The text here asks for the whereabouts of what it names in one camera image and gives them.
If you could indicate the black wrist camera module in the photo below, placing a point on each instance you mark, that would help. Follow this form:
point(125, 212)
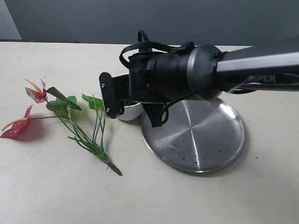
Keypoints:
point(112, 107)

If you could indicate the round stainless steel plate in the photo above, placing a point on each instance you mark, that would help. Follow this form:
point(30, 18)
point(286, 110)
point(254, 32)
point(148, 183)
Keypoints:
point(199, 136)

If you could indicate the artificial red anthurium plant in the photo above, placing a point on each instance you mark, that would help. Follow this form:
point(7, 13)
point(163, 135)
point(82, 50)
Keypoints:
point(62, 106)

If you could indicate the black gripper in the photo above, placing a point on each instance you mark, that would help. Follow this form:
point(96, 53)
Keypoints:
point(145, 84)

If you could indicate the white plastic flower pot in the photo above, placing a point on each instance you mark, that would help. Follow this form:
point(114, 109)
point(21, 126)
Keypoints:
point(132, 110)

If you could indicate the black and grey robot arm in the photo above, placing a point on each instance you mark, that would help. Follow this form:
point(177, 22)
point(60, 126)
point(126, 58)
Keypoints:
point(203, 72)

